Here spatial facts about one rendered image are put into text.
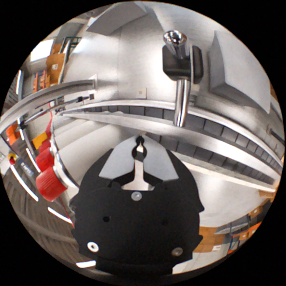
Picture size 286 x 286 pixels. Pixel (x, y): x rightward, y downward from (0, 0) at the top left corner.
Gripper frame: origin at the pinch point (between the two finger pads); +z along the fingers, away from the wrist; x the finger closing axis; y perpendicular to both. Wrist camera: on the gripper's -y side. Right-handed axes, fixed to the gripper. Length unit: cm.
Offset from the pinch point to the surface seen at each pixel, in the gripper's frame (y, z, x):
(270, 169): -3.3, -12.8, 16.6
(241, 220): 106, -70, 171
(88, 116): -3.0, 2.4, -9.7
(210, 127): -2.4, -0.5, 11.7
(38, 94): -15.0, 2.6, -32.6
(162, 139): 2.4, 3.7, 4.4
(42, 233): 191, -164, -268
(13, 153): -2, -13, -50
